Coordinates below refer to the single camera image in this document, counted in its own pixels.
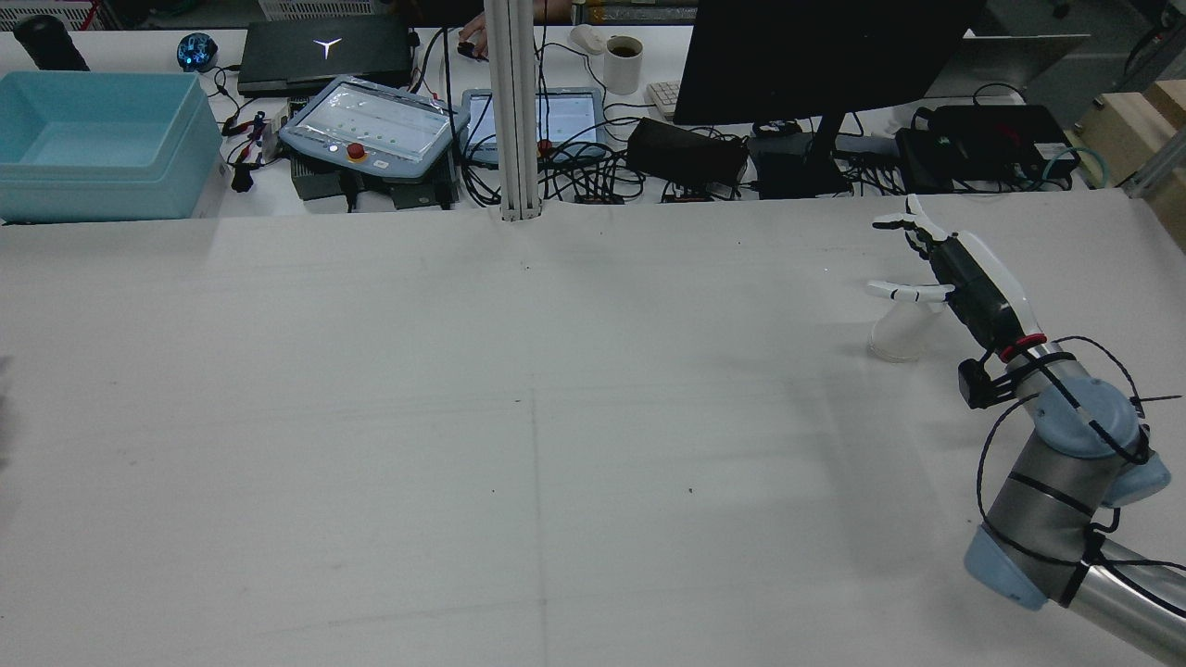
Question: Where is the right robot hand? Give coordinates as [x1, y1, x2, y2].
[866, 193, 1048, 364]

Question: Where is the white cup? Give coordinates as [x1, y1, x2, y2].
[868, 302, 946, 364]

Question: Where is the black labelled electronics device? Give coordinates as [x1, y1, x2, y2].
[896, 104, 1081, 194]

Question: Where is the wooden box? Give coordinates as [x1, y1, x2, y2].
[1075, 79, 1186, 191]

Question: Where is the grey metal panel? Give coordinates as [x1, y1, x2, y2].
[927, 33, 1092, 105]

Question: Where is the black computer monitor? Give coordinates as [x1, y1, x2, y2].
[674, 0, 985, 197]

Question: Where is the black power brick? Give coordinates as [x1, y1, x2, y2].
[627, 118, 748, 186]

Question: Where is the white coffee mug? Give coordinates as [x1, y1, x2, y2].
[603, 35, 646, 96]

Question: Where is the light blue teach pendant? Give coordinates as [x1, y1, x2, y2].
[278, 74, 472, 183]
[461, 87, 605, 170]

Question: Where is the black laptop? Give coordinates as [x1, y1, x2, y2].
[237, 16, 420, 99]

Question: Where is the small white box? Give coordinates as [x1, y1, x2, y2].
[262, 102, 294, 158]

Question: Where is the white plastic basket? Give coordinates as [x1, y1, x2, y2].
[0, 0, 98, 31]
[258, 0, 381, 19]

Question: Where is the blue glossy round gadget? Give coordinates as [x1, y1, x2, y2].
[176, 32, 220, 73]

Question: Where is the light blue plastic bin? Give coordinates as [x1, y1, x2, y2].
[0, 71, 224, 224]

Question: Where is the black cylindrical bottle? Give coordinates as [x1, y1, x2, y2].
[13, 14, 91, 73]

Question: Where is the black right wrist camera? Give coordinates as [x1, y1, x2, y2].
[957, 357, 1007, 410]

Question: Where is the teal cable loop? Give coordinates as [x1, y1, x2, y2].
[1047, 144, 1110, 188]

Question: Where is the aluminium profile post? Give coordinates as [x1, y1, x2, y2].
[485, 0, 544, 223]

